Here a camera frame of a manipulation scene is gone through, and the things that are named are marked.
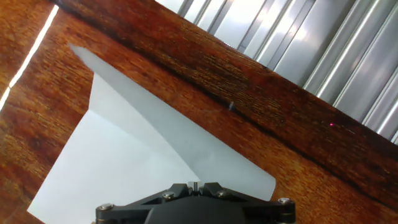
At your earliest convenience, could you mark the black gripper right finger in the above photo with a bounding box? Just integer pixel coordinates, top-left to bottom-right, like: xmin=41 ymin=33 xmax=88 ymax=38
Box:
xmin=196 ymin=182 xmax=296 ymax=224

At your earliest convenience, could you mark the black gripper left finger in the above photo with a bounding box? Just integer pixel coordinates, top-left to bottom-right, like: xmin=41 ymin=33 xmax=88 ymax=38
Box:
xmin=95 ymin=182 xmax=197 ymax=224

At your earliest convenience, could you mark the white paper sheet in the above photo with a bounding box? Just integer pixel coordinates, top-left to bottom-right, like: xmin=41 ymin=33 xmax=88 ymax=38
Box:
xmin=27 ymin=43 xmax=277 ymax=224

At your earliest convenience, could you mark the glossy dark wooden board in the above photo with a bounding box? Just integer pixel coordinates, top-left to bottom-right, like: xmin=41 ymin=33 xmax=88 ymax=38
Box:
xmin=0 ymin=0 xmax=398 ymax=224

